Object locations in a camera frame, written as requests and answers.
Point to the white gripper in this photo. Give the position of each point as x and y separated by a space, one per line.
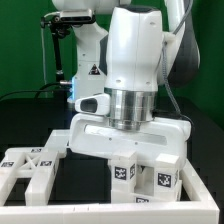
92 135

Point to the white chair back frame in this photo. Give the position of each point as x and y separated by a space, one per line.
38 164

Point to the white chair seat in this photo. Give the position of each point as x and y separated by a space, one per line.
143 190

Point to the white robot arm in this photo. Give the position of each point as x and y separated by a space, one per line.
139 57

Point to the white corner fence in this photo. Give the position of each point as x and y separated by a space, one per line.
200 209

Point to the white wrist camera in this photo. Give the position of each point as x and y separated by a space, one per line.
91 105

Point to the black camera stand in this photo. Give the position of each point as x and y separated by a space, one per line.
59 30

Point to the grey camera on stand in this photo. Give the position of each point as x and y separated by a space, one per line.
76 16

